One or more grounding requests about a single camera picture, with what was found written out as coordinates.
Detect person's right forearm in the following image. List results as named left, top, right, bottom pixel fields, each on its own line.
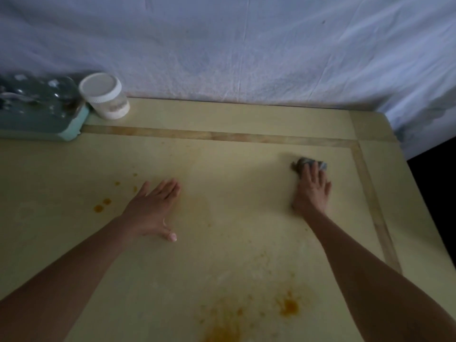
left=305, top=209, right=456, bottom=342

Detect mint green tray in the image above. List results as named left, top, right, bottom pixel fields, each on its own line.
left=0, top=74, right=91, bottom=143

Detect person's right hand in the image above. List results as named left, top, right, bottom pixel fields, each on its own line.
left=291, top=161, right=333, bottom=218

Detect blue grey rag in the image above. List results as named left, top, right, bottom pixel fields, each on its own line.
left=291, top=157, right=329, bottom=179

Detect white wall cloth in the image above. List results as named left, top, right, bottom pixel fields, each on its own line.
left=0, top=0, right=456, bottom=162

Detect yellow dining table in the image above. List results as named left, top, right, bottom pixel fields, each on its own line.
left=0, top=97, right=456, bottom=342

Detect person's left hand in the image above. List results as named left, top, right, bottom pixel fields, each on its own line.
left=119, top=178, right=182, bottom=243

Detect white lidded jar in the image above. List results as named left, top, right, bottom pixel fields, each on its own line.
left=78, top=72, right=131, bottom=121

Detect person's left forearm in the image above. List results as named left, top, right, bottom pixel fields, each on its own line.
left=0, top=216, right=137, bottom=342

